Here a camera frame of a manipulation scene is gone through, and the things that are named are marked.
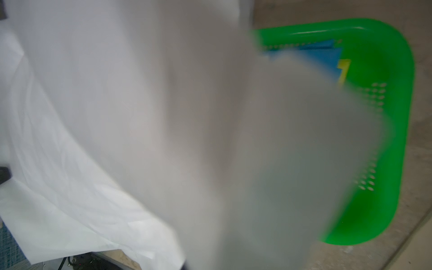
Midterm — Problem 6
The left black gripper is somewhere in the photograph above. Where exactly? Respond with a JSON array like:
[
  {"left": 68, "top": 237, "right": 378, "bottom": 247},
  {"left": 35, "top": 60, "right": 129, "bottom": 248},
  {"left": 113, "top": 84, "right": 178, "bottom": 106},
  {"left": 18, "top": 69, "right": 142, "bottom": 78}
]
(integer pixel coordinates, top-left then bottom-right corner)
[{"left": 0, "top": 166, "right": 12, "bottom": 185}]

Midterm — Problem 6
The white raincoat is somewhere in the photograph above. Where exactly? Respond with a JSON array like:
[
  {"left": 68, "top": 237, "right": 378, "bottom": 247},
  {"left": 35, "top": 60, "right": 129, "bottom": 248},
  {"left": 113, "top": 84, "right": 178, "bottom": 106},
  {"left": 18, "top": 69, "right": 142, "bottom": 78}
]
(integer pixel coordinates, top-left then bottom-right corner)
[{"left": 1, "top": 1, "right": 383, "bottom": 270}]

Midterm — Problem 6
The blue raincoat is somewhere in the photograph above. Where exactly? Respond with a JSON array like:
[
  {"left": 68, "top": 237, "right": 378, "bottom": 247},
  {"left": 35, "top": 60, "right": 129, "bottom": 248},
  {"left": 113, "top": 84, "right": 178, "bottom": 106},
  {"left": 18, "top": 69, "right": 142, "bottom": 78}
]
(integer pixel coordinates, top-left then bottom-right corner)
[{"left": 264, "top": 39, "right": 343, "bottom": 81}]

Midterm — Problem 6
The large yellow raincoat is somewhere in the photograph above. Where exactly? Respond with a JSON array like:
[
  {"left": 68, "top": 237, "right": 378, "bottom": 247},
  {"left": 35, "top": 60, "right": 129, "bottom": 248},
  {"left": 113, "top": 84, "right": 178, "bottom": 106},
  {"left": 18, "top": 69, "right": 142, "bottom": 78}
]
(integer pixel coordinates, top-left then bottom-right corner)
[{"left": 337, "top": 59, "right": 351, "bottom": 86}]

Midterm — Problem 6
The green plastic basket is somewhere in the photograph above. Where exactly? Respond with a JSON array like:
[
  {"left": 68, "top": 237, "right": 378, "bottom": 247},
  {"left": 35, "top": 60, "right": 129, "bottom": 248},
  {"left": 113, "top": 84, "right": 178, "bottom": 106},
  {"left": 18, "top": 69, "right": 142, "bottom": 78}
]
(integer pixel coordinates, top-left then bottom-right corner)
[{"left": 251, "top": 18, "right": 416, "bottom": 246}]

